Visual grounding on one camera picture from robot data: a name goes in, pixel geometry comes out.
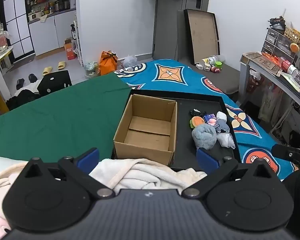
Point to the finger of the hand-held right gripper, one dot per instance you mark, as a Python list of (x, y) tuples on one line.
[(282, 151)]

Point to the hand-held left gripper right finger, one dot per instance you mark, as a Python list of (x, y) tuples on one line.
[(207, 161)]

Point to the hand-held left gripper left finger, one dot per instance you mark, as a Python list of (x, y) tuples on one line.
[(88, 157)]

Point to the grey fluffy plush toy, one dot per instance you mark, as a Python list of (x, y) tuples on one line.
[(204, 136)]

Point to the white fluff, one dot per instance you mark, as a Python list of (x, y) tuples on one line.
[(226, 140)]

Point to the grey knitted sock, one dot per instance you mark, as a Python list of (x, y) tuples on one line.
[(222, 126)]

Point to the orange slice plush toy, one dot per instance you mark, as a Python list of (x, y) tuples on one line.
[(197, 122)]

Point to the black shallow tray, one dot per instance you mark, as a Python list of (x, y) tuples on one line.
[(185, 120)]

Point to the white sock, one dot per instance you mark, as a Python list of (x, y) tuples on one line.
[(221, 115)]

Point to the black and white small plush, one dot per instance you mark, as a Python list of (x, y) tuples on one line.
[(195, 112)]

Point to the brown cardboard box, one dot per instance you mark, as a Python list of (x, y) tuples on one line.
[(150, 130)]

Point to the person's black clothing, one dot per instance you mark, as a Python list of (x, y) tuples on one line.
[(297, 200)]

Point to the green bed cloth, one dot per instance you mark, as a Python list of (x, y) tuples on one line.
[(60, 117)]

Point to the beige tote bag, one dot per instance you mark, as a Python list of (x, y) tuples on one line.
[(270, 102)]

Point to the cream white fleece blanket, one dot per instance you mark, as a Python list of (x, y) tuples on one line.
[(140, 173)]

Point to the grey desk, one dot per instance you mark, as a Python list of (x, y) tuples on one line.
[(277, 80)]

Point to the black stool with white dots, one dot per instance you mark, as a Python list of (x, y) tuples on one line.
[(55, 81)]

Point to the blue patterned blanket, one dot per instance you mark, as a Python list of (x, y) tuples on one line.
[(190, 77)]

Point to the red drink can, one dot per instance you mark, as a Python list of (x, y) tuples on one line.
[(286, 65)]

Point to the clear bag with green contents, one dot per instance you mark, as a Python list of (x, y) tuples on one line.
[(91, 68)]

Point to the black and white clothing pile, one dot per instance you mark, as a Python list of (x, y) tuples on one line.
[(22, 96)]

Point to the small red toys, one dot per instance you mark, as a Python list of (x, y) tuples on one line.
[(216, 70)]

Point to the small white figure toy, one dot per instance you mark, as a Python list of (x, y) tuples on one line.
[(207, 67)]

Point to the orange gift bag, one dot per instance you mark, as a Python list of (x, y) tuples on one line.
[(108, 63)]

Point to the yellow slipper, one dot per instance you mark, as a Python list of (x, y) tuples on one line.
[(47, 70), (62, 65)]

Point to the black slipper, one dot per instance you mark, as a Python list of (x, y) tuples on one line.
[(32, 78), (20, 83)]

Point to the clear crumpled plastic bag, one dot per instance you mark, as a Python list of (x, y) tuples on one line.
[(130, 62)]

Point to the orange cardboard carton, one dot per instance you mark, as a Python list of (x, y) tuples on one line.
[(70, 50)]

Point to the grey drawer organizer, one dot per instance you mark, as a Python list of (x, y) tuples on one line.
[(275, 42)]

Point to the white storage rack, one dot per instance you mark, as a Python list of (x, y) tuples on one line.
[(77, 42)]

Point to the woven yellow basket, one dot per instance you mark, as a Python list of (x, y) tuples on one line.
[(293, 35)]

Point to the large black framed brown tray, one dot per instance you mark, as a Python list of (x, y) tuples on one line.
[(203, 36)]

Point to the grey leaning board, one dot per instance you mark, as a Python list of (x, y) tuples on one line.
[(181, 37)]

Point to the white kitchen cabinet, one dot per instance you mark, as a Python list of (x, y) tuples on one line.
[(50, 32)]

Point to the yellow side table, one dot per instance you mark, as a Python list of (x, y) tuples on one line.
[(0, 57)]

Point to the grey room door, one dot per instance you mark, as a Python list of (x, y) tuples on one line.
[(167, 27)]

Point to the black framed sliding door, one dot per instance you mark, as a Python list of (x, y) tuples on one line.
[(15, 25)]

